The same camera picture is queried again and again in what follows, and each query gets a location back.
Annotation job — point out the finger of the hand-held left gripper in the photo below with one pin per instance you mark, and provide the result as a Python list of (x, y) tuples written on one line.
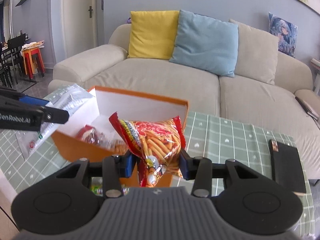
[(55, 116), (32, 100)]

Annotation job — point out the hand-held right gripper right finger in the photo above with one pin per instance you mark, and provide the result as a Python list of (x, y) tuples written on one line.
[(184, 166)]

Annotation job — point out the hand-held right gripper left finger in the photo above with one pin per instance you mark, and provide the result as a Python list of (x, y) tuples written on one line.
[(128, 166)]

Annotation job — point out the white plastic snack packet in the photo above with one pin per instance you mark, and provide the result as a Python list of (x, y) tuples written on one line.
[(72, 100)]

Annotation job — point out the orange stick snack packet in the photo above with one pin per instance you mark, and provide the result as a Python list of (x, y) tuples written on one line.
[(155, 142)]

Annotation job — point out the red clear snack packet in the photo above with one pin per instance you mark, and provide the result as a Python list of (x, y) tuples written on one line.
[(88, 135)]

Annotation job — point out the orange cardboard box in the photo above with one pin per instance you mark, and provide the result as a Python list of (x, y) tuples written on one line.
[(82, 150)]

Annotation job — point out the red plastic stool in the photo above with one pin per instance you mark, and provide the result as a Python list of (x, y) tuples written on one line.
[(40, 63)]

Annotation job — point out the black dining chair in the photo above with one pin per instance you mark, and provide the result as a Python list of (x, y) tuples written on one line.
[(5, 72), (17, 52)]

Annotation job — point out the green snack packet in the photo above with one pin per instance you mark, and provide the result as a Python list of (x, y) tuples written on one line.
[(97, 190)]

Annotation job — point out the yellow plastic stool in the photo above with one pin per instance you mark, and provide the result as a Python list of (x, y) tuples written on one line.
[(26, 61)]

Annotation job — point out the green checked tablecloth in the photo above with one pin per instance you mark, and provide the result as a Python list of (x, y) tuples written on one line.
[(225, 135)]

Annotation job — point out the white cloth pile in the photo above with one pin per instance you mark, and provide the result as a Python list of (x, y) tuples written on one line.
[(32, 45)]

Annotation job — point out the beige fabric sofa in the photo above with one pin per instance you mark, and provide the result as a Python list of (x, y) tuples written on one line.
[(155, 85)]

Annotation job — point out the white door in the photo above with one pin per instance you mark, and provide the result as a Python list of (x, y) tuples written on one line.
[(80, 17)]

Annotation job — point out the black notebook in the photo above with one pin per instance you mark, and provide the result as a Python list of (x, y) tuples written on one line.
[(287, 165)]

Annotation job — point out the light blue pillow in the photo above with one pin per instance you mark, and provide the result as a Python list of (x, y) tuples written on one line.
[(205, 42)]

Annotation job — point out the yellow pillow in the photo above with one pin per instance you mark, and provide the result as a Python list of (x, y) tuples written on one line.
[(152, 35)]

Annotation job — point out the beige cushion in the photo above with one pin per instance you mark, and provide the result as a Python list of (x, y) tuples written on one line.
[(257, 55)]

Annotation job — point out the printed figure pillow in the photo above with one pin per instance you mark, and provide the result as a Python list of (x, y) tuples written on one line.
[(283, 35)]

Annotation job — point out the wall shelf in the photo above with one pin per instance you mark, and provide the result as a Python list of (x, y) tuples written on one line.
[(23, 1)]

